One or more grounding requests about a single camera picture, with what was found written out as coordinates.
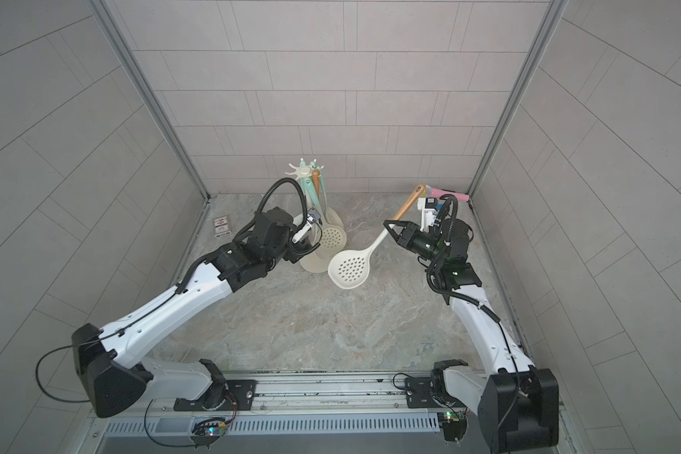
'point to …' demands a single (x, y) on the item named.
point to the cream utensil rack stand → (313, 257)
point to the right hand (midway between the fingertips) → (385, 226)
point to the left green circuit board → (208, 430)
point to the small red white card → (221, 226)
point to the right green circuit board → (454, 425)
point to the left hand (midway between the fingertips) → (300, 222)
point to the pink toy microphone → (431, 192)
